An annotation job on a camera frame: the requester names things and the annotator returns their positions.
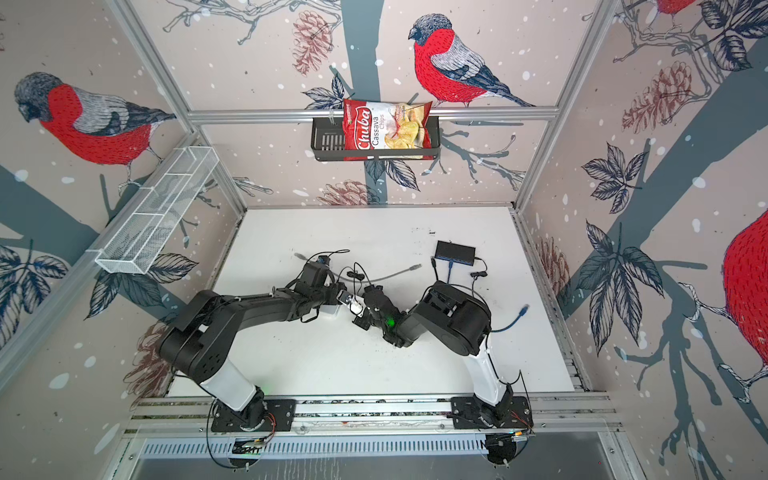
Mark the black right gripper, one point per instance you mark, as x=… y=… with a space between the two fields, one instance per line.
x=360 y=323

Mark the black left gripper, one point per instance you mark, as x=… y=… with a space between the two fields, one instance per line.
x=335 y=289

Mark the white small switch box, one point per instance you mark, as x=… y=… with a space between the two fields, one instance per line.
x=329 y=311

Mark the black network switch box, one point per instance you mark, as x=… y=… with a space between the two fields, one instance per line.
x=455 y=253

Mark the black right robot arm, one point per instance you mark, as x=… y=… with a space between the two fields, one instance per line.
x=459 y=321

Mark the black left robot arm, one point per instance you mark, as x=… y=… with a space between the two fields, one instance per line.
x=199 y=340

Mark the red cassava chips bag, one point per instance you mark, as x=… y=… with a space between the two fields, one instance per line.
x=379 y=126

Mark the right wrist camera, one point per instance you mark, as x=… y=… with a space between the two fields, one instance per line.
x=354 y=305

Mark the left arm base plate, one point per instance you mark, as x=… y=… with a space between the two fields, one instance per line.
x=265 y=415

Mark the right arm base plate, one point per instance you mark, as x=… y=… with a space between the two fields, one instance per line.
x=469 y=413

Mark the black wall basket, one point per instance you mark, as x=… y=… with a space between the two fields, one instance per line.
x=328 y=144

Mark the white wire mesh shelf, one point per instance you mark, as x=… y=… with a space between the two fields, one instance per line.
x=140 y=239

